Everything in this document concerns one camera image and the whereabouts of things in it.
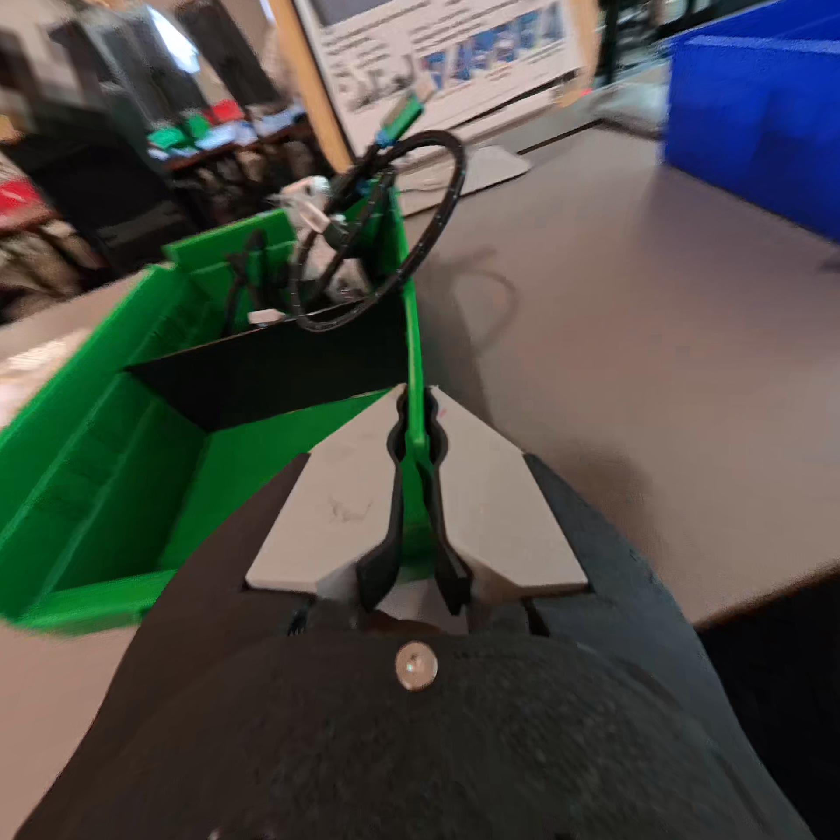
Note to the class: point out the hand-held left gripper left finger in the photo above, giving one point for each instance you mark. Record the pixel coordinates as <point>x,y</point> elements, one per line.
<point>321,512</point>

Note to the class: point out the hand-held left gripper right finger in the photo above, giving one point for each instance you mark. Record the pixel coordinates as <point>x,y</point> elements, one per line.
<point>512,518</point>

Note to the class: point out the green plastic bin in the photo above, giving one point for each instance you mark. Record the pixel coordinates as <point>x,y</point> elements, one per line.
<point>85,472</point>

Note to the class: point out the blue plastic bin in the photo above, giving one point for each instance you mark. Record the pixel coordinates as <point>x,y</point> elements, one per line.
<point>754,118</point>

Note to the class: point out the wooden document board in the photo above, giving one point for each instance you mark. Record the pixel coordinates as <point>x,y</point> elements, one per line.
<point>315,98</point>

